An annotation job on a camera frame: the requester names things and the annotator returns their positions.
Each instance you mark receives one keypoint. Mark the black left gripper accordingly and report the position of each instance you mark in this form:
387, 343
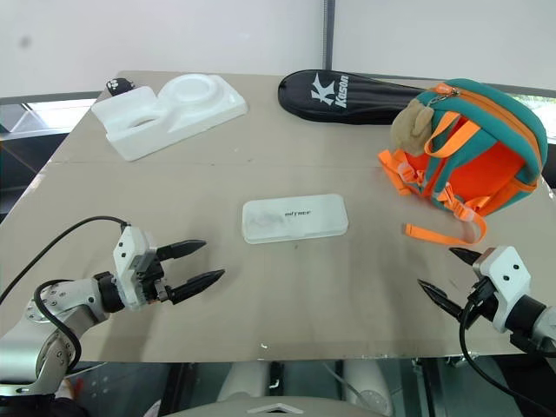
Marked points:
151, 278

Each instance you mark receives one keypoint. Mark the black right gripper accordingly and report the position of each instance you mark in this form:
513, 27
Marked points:
479, 296

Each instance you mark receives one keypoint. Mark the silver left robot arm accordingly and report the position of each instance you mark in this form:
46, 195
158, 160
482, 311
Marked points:
65, 304

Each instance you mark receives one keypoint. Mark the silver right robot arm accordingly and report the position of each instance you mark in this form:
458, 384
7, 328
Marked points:
534, 326

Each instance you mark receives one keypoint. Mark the white plastic pencil case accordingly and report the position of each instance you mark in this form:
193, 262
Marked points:
295, 218

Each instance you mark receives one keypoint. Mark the teal and orange backpack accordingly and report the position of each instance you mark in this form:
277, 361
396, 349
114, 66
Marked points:
482, 147

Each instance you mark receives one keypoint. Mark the white foam packaging insert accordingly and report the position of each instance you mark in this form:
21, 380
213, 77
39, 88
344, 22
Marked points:
169, 110

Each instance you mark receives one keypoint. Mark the white robot body legs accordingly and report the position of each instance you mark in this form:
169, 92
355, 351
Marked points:
304, 386

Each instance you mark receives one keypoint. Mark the small black paw-print pouch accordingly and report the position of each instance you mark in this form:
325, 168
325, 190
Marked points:
118, 84

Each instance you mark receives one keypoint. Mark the black Kason racket cover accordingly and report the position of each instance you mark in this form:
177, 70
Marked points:
343, 96

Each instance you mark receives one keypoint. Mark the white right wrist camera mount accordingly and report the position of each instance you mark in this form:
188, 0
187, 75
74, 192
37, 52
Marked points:
506, 282

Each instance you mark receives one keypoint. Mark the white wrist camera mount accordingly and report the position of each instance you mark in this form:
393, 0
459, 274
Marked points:
130, 265
506, 282

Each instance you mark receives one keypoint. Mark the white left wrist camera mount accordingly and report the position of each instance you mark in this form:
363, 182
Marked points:
130, 265

